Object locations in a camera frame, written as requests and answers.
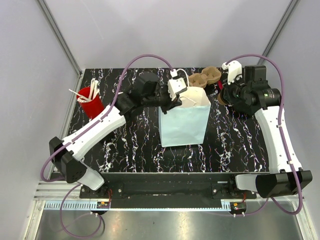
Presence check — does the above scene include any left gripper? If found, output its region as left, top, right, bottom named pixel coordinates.
left=143, top=81, right=183, bottom=115

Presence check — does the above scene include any single brown paper cup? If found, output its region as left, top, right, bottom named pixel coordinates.
left=217, top=91, right=229, bottom=106

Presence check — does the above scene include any stack of pulp cup carriers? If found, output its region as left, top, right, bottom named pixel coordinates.
left=188, top=66, right=222, bottom=88

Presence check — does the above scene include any light blue paper bag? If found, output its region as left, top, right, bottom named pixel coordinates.
left=158, top=79, right=211, bottom=147

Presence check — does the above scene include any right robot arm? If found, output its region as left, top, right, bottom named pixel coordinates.
left=218, top=61, right=313, bottom=199

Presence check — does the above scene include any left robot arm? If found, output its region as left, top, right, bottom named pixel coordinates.
left=49, top=70, right=189, bottom=198

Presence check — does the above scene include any red cup with stirrers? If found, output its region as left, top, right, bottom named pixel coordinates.
left=69, top=78, right=105, bottom=120

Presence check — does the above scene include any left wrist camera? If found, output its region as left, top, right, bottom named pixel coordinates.
left=167, top=69, right=188, bottom=100

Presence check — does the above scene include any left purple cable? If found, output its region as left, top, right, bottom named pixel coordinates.
left=39, top=53, right=177, bottom=237

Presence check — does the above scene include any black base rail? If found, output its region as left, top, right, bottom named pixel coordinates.
left=79, top=172, right=257, bottom=211

